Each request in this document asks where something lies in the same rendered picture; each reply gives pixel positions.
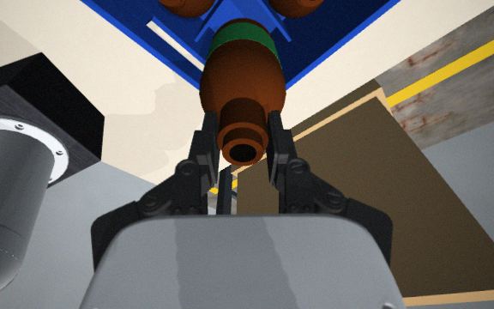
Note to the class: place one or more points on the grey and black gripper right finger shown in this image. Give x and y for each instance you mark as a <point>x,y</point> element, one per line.
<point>299,188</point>

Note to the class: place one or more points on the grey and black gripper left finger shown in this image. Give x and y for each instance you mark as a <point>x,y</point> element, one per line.
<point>185,192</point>

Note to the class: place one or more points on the dark blue crate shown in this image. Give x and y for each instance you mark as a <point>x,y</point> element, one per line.
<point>302,44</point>

